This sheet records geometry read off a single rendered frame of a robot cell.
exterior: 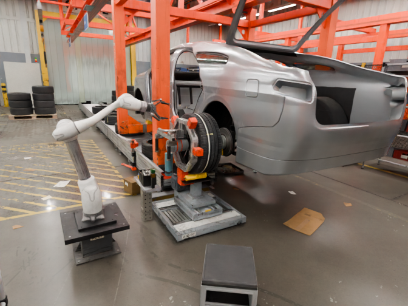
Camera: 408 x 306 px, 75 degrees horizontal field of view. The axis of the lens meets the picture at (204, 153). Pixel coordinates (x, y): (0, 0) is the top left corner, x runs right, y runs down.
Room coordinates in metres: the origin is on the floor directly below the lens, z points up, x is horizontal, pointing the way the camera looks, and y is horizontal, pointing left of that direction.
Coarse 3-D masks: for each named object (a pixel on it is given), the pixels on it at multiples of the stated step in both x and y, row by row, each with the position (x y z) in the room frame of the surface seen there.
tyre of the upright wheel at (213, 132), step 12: (204, 120) 2.69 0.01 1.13; (204, 132) 2.56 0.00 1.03; (216, 132) 2.64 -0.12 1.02; (204, 144) 2.51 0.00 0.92; (216, 144) 2.58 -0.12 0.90; (180, 156) 2.94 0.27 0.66; (204, 156) 2.51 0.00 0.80; (216, 156) 2.59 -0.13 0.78; (192, 168) 2.67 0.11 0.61; (204, 168) 2.60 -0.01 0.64
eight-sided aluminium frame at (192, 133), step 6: (180, 120) 2.75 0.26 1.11; (186, 120) 2.68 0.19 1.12; (174, 126) 2.89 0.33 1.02; (186, 126) 2.63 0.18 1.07; (192, 132) 2.60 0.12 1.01; (192, 138) 2.52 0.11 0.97; (192, 144) 2.51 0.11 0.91; (174, 156) 2.88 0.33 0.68; (192, 156) 2.51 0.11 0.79; (180, 162) 2.85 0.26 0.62; (192, 162) 2.52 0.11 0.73; (180, 168) 2.74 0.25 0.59; (186, 168) 2.61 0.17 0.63
